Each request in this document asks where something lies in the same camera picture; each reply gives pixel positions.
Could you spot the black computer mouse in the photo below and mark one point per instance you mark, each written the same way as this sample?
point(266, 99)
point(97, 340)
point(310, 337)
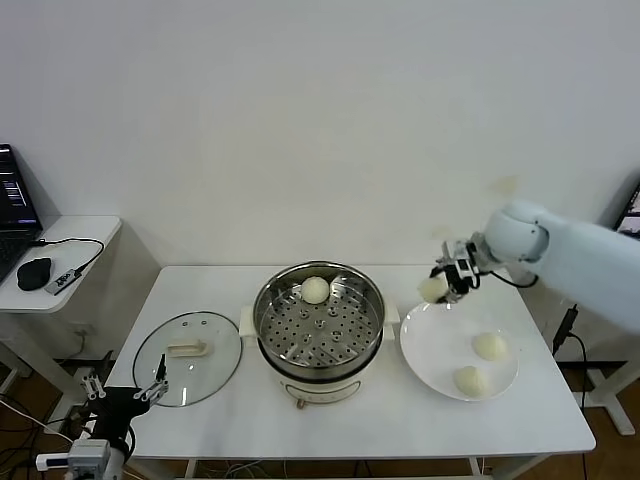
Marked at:
point(34, 273)

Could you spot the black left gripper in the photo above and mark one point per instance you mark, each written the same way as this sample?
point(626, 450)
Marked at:
point(120, 407)

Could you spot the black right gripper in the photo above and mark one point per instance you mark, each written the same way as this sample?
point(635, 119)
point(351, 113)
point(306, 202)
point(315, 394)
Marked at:
point(470, 282)

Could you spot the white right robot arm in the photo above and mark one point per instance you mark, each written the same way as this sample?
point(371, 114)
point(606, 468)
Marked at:
point(575, 255)

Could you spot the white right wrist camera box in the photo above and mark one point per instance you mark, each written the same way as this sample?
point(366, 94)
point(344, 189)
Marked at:
point(465, 266)

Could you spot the round white plate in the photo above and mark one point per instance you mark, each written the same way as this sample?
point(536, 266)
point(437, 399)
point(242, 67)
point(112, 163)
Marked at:
point(440, 350)

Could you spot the white side table with mouse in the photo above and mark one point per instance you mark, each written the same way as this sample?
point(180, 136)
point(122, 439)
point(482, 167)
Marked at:
point(75, 230)

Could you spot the white steamed baozi bun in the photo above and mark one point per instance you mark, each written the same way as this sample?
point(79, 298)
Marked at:
point(315, 290)
point(490, 347)
point(470, 382)
point(433, 290)

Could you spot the white wall socket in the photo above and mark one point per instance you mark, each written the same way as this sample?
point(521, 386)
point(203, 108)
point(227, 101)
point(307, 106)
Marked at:
point(84, 330)

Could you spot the stainless steel steamer basket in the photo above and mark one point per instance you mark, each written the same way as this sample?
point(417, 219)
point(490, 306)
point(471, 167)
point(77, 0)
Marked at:
point(320, 330)

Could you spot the round glass pot lid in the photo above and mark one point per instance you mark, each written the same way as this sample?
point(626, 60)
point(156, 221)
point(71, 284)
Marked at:
point(200, 372)

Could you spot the cream electric cooker base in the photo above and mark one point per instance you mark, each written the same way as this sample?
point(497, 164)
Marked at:
point(320, 387)

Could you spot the dark grey open laptop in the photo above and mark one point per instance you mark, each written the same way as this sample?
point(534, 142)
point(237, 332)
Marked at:
point(631, 210)

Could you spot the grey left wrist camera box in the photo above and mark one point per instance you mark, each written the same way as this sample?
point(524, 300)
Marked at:
point(90, 456)

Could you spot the grey usb hub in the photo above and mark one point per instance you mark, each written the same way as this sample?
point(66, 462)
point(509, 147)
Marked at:
point(63, 281)

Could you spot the black open laptop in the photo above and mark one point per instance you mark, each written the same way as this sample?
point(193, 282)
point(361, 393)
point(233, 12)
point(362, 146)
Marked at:
point(15, 200)

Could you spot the white side table with label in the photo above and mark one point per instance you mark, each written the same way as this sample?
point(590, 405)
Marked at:
point(620, 415)

